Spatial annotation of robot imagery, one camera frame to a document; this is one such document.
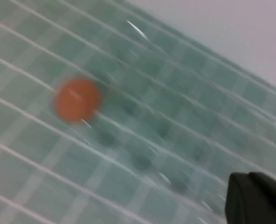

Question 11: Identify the clear plastic egg tray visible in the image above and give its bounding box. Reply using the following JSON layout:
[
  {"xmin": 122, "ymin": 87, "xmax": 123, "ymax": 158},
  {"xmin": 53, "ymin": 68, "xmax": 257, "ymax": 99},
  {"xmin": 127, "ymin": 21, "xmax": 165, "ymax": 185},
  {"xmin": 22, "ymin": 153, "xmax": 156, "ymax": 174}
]
[{"xmin": 58, "ymin": 16, "xmax": 276, "ymax": 224}]

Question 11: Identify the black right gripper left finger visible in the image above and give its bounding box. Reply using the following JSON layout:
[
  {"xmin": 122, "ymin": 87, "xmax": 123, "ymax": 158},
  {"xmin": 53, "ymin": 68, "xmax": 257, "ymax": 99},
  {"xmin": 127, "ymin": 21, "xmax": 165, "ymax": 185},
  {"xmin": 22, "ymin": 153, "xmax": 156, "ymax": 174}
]
[{"xmin": 224, "ymin": 172, "xmax": 276, "ymax": 224}]

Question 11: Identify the green white checkered tablecloth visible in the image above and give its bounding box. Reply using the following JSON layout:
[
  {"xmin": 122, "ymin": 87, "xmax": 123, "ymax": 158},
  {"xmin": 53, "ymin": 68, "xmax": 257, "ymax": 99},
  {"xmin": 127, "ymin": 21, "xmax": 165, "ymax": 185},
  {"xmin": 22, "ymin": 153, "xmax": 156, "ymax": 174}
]
[{"xmin": 0, "ymin": 0, "xmax": 276, "ymax": 224}]

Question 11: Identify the orange ball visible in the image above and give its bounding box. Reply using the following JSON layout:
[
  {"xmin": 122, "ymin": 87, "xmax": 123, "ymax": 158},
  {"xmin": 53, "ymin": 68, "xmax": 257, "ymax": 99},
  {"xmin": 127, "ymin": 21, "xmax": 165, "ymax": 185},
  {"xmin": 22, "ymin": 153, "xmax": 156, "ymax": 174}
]
[{"xmin": 53, "ymin": 76, "xmax": 104, "ymax": 125}]

